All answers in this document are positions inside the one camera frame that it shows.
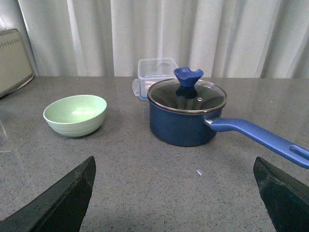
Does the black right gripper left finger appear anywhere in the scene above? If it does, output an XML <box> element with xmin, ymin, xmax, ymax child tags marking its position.
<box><xmin>0</xmin><ymin>156</ymin><xmax>96</xmax><ymax>232</ymax></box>

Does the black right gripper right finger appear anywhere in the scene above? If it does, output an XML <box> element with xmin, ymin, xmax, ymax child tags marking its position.
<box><xmin>253</xmin><ymin>157</ymin><xmax>309</xmax><ymax>232</ymax></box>

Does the green bowl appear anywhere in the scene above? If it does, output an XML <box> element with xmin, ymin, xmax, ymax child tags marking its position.
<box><xmin>43</xmin><ymin>95</ymin><xmax>107</xmax><ymax>137</ymax></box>

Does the blue saucepan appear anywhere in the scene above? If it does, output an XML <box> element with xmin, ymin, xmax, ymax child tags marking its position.
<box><xmin>148</xmin><ymin>100</ymin><xmax>309</xmax><ymax>169</ymax></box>

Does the cream toaster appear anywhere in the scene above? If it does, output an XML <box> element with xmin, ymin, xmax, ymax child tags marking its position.
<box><xmin>0</xmin><ymin>29</ymin><xmax>34</xmax><ymax>97</ymax></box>

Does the glass pot lid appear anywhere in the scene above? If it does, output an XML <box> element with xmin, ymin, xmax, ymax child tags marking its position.
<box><xmin>147</xmin><ymin>67</ymin><xmax>227</xmax><ymax>114</ymax></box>

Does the clear plastic container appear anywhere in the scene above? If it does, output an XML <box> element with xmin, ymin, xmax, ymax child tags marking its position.
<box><xmin>132</xmin><ymin>58</ymin><xmax>178</xmax><ymax>101</ymax></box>

